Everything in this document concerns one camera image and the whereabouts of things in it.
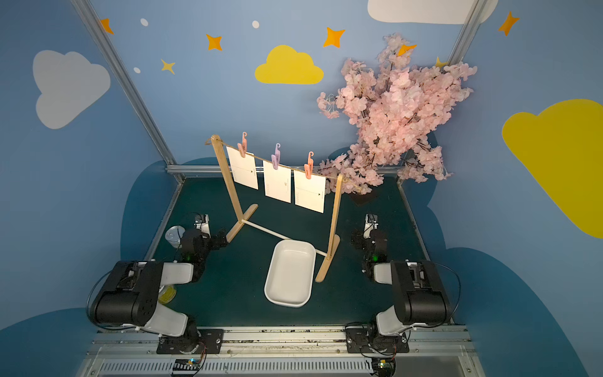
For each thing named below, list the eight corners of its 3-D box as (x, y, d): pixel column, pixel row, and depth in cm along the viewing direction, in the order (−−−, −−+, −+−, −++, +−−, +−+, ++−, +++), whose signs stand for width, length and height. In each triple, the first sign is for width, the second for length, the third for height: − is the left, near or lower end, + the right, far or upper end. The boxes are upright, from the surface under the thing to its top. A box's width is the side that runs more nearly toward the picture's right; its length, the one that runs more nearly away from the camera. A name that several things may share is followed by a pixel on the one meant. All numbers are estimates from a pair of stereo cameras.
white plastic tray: (264, 308, 82) (262, 304, 78) (271, 246, 98) (269, 239, 93) (316, 308, 82) (317, 304, 78) (314, 246, 98) (314, 240, 94)
